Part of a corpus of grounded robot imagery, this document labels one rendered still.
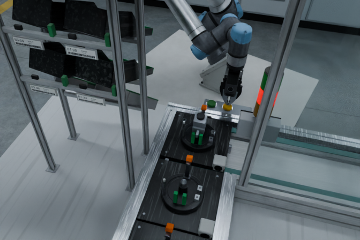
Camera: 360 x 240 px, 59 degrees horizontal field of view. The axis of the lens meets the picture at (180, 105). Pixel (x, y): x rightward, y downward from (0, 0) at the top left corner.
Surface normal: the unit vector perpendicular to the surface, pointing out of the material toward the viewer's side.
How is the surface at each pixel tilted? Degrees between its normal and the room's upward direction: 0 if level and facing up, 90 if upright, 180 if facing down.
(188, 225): 0
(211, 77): 90
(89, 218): 0
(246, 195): 90
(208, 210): 0
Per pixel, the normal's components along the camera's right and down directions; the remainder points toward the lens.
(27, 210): 0.04, -0.73
